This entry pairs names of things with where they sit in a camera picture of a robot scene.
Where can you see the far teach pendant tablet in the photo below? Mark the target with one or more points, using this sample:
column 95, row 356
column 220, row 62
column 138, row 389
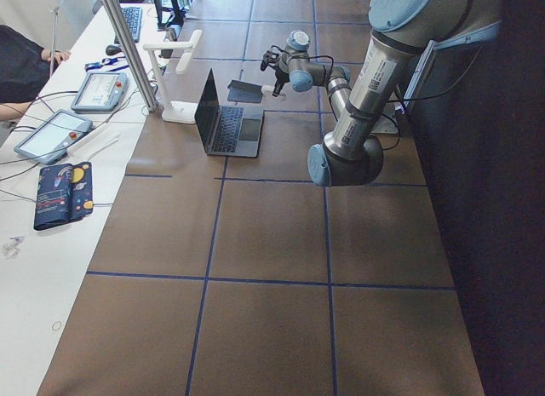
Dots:
column 100, row 92

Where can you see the black desk mouse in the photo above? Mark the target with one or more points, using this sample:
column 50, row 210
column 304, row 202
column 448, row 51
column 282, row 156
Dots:
column 113, row 49

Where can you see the person in black shirt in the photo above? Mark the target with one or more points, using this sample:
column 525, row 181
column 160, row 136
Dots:
column 25, row 69

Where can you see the black monitor stand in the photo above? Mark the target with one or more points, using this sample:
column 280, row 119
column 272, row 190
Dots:
column 170, row 13

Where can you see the aluminium frame post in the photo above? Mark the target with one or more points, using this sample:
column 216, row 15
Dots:
column 115, row 15

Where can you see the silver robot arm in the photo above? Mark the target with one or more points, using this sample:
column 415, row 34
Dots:
column 400, row 30
column 294, row 65

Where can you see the black keyboard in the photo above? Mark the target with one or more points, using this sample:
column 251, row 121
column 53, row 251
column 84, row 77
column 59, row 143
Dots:
column 133, row 19

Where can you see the dark space pattern pouch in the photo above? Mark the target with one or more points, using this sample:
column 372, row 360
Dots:
column 64, row 195

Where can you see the teach pendant tablet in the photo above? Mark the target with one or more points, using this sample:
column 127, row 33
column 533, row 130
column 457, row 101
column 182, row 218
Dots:
column 49, row 142
column 100, row 92

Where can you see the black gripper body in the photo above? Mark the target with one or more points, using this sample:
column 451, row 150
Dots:
column 279, row 76

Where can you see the near teach pendant tablet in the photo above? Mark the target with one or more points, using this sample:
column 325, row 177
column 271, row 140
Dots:
column 49, row 142

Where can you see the grey laptop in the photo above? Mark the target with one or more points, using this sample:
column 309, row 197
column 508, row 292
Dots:
column 227, row 130

